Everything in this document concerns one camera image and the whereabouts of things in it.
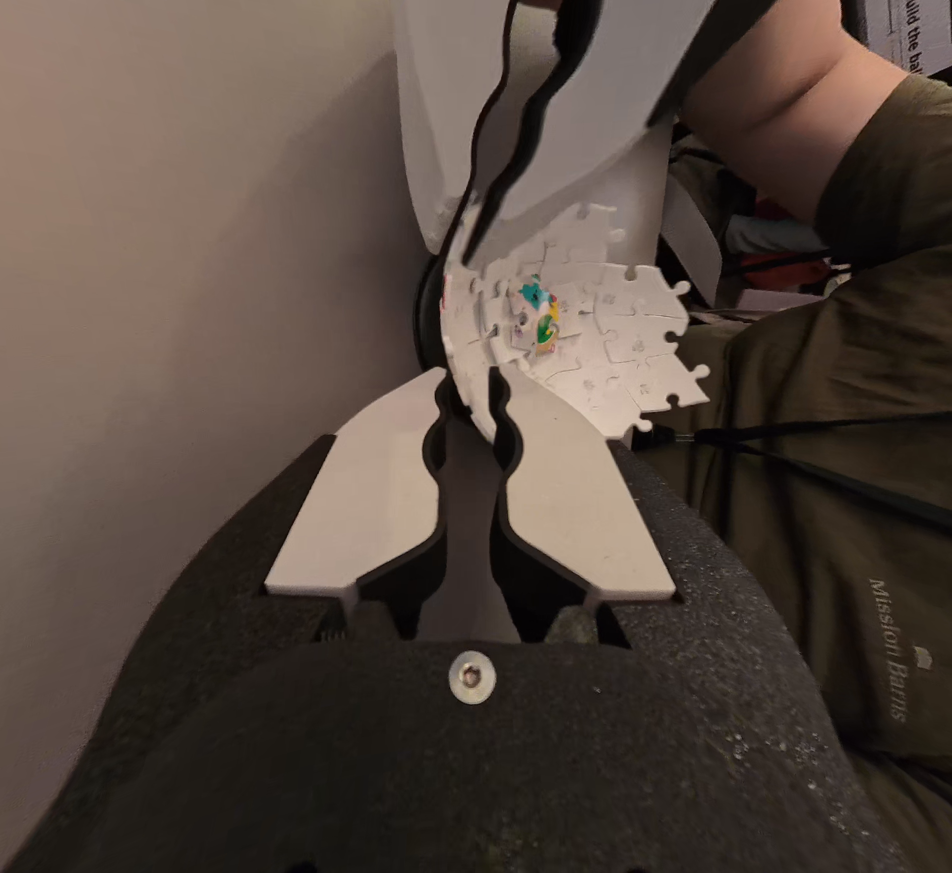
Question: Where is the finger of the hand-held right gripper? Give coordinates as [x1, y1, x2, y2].
[389, 0, 566, 257]
[461, 0, 763, 268]

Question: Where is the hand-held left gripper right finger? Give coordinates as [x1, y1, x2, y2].
[487, 366, 678, 602]

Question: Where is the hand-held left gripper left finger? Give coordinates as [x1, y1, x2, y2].
[264, 367, 449, 600]

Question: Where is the white half puzzle ball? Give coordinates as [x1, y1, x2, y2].
[439, 202, 711, 446]

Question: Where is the person's right forearm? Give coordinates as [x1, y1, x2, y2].
[680, 0, 912, 223]

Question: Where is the colourful loose puzzle piece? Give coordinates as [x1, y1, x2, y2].
[513, 277, 562, 357]

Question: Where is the black ball stand ring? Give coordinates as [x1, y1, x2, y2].
[413, 256, 477, 428]

